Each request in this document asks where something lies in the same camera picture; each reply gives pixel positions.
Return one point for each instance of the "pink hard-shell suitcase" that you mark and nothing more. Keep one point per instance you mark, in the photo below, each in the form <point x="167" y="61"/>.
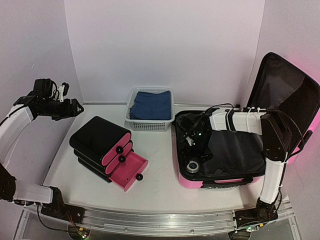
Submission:
<point x="280" y="82"/>

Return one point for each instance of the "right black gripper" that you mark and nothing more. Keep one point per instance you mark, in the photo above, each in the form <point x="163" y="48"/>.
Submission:
<point x="188" y="153"/>

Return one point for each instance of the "round black tin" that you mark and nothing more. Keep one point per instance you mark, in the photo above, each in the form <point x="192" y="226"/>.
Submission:
<point x="192" y="167"/>

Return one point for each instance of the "black pink drawer organizer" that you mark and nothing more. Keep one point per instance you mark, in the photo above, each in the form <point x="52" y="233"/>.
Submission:
<point x="106" y="149"/>

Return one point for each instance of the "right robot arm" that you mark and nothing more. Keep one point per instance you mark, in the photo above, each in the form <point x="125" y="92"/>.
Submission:
<point x="224" y="147"/>

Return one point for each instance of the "small green circuit board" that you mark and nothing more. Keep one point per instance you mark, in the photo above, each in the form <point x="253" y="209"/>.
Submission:
<point x="82" y="233"/>

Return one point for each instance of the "blue item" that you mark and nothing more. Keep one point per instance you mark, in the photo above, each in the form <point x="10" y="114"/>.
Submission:
<point x="151" y="106"/>

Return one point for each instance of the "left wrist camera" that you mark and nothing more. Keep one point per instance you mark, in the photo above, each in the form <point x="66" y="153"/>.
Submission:
<point x="61" y="92"/>

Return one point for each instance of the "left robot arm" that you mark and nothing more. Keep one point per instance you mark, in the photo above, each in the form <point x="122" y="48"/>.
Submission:
<point x="49" y="100"/>

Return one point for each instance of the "white plastic mesh basket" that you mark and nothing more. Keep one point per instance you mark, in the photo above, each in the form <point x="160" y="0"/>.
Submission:
<point x="148" y="125"/>

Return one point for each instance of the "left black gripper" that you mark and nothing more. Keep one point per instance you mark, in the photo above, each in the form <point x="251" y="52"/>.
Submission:
<point x="67" y="113"/>

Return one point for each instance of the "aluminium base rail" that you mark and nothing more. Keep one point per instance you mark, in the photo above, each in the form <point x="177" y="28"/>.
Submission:
<point x="32" y="224"/>

